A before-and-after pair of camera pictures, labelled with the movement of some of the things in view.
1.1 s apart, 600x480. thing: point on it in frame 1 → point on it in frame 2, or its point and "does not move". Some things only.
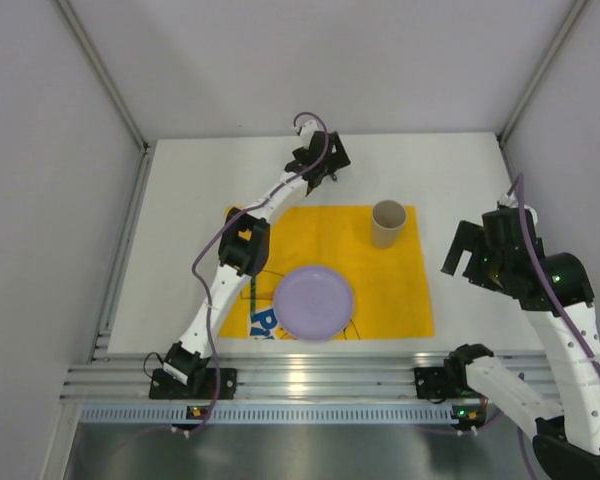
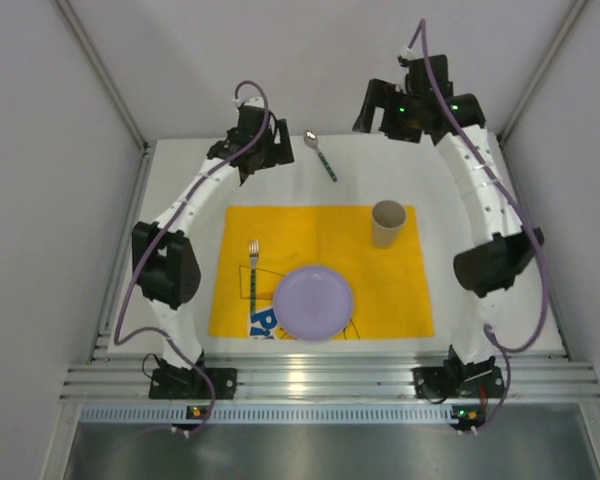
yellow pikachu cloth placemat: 390,286 does not move
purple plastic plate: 312,303 does not move
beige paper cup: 387,219 does not move
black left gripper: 327,163 → 272,150
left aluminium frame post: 80,30 does not move
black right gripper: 473,253 → 375,107
